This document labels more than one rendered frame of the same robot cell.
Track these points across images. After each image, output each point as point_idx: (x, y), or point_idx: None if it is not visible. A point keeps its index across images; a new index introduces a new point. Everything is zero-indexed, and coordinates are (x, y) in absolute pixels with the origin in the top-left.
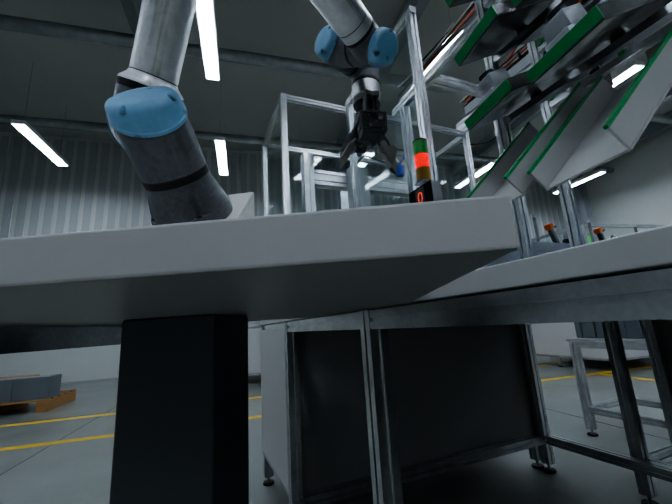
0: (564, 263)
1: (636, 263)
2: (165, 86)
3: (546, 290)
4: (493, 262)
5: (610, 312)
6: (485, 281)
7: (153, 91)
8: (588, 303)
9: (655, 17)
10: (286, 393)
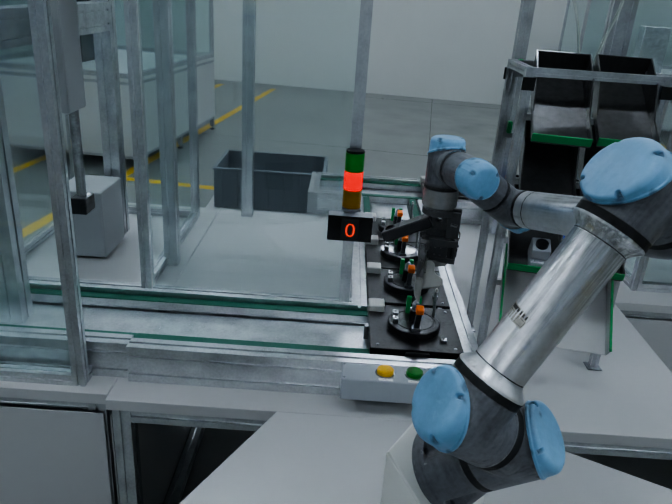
0: (611, 439)
1: (634, 445)
2: (542, 404)
3: (593, 443)
4: None
5: (614, 453)
6: (568, 437)
7: (548, 421)
8: (605, 447)
9: None
10: (123, 497)
